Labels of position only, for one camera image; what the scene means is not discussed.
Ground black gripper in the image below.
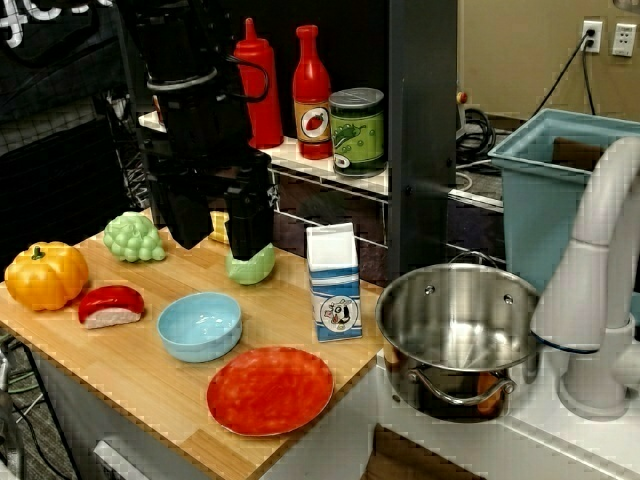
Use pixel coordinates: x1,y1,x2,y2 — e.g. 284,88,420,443
141,69,277,262

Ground light blue bowl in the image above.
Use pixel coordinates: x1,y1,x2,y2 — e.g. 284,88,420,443
157,292,244,364

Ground yellow toy corn cob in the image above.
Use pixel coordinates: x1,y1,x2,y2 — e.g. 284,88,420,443
207,210,231,245

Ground green toy lemon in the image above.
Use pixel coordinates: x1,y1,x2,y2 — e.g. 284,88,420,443
225,243,277,287

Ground green toy grapes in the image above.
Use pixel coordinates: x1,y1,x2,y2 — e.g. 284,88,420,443
103,211,167,264

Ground white tiled shelf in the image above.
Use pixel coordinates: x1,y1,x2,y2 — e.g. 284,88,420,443
137,109,391,202

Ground red ketchup squeeze bottle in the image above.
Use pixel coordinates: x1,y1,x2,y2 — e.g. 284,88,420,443
233,17,285,150

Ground toy milk carton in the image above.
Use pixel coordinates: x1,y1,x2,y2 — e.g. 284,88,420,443
305,222,364,344

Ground red toy cheese wedge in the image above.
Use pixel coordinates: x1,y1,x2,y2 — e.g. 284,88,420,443
77,284,147,330

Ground red sauce bottle with label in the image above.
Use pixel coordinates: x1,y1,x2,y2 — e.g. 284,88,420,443
292,24,334,161

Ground green peas can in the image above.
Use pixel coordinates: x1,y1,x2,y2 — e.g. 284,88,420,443
328,87,387,179

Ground red plate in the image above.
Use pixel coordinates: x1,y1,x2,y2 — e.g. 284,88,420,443
206,346,335,437

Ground orange toy pumpkin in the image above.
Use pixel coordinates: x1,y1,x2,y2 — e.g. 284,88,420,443
3,242,90,312

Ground black kitchen side panel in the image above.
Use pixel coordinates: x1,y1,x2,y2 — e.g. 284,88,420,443
387,0,459,287

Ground black cloth with white print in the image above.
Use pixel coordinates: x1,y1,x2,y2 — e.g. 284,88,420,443
0,0,132,129

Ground stainless steel pot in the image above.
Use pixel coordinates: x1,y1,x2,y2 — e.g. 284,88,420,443
374,252,544,422

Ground blue plastic bin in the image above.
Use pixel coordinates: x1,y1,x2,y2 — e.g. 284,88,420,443
487,108,640,301

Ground cardboard box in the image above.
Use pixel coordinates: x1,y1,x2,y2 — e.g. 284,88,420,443
551,136,610,177

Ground white toy faucet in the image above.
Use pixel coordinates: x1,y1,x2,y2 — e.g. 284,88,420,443
529,135,640,422

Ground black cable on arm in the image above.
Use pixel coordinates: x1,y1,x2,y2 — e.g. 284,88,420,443
223,53,272,103

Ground black cable bundle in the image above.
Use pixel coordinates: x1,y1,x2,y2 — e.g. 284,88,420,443
457,106,497,154

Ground black power cable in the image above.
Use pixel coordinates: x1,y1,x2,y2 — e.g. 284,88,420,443
529,29,600,122

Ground white wall outlet with plug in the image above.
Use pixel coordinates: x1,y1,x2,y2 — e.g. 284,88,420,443
581,18,605,54

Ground white empty wall outlet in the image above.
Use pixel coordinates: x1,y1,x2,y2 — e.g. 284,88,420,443
611,21,639,58

